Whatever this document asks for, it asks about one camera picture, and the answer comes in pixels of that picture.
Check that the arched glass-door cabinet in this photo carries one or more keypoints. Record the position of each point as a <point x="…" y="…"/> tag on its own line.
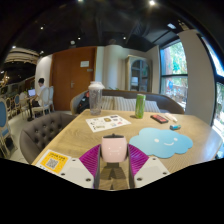
<point x="138" y="75"/>

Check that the white sticker sheet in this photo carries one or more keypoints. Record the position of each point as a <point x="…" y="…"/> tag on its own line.
<point x="107" y="123"/>

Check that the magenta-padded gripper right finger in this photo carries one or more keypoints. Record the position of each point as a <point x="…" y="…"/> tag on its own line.
<point x="151" y="168"/>

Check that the small teal packet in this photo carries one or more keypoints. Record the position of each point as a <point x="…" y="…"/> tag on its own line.
<point x="175" y="127"/>

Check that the white paper door sign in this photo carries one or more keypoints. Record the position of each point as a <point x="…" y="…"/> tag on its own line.
<point x="84" y="64"/>

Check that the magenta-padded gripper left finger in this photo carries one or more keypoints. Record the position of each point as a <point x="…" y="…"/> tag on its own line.
<point x="78" y="170"/>

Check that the yellow code card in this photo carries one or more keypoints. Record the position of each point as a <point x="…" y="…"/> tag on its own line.
<point x="52" y="162"/>

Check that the grey curved sofa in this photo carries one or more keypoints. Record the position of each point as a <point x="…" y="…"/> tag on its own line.
<point x="166" y="101"/>

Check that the black framed window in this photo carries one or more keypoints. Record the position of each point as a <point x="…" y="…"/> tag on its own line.
<point x="218" y="100"/>
<point x="173" y="76"/>

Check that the black and red flat box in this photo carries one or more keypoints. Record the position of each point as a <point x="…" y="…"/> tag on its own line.
<point x="159" y="118"/>

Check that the person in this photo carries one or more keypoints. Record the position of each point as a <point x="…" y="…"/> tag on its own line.
<point x="40" y="91"/>

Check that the black and orange backpack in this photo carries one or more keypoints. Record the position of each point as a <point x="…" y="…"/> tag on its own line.
<point x="83" y="104"/>

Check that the blue cloud-shaped mouse pad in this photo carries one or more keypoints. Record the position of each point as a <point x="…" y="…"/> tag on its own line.
<point x="163" y="141"/>

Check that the clear shaker bottle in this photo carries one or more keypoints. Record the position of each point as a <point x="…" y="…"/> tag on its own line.
<point x="96" y="98"/>

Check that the ceiling spot lights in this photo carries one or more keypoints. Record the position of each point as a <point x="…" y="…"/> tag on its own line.
<point x="152" y="2"/>

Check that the pink computer mouse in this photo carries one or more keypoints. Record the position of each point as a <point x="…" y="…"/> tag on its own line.
<point x="114" y="148"/>

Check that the blue-backed chairs group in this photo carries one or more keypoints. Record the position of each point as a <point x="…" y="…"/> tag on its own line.
<point x="3" y="116"/>

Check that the striped pillow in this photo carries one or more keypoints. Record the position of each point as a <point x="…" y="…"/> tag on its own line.
<point x="152" y="106"/>
<point x="125" y="104"/>
<point x="108" y="103"/>

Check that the brown wooden door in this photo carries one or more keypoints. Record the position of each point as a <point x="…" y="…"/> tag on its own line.
<point x="70" y="83"/>

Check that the open laptop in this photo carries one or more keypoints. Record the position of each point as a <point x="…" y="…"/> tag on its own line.
<point x="31" y="92"/>

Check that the white chair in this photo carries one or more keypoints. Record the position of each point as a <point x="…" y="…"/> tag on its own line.
<point x="46" y="100"/>

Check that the white tube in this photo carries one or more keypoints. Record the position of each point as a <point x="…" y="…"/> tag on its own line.
<point x="171" y="117"/>

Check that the green drink can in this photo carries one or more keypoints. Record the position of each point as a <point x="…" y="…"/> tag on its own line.
<point x="140" y="106"/>

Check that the grey tufted armchair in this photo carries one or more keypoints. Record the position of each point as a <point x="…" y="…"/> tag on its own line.
<point x="43" y="131"/>

